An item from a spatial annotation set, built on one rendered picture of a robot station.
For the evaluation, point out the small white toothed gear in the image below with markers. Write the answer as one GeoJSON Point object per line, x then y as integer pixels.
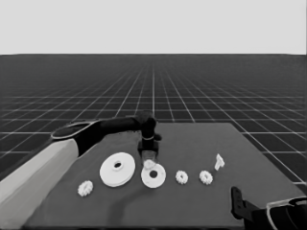
{"type": "Point", "coordinates": [179, 178]}
{"type": "Point", "coordinates": [82, 189]}
{"type": "Point", "coordinates": [146, 165]}
{"type": "Point", "coordinates": [202, 178]}

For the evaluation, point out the white round carrier wide hole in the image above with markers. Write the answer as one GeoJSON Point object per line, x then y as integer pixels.
{"type": "Point", "coordinates": [153, 182]}

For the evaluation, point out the small white T-shaped piece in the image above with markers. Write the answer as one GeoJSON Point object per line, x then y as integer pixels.
{"type": "Point", "coordinates": [218, 163]}

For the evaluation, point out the large thick white disc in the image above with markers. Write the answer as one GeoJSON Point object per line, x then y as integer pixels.
{"type": "Point", "coordinates": [110, 175]}

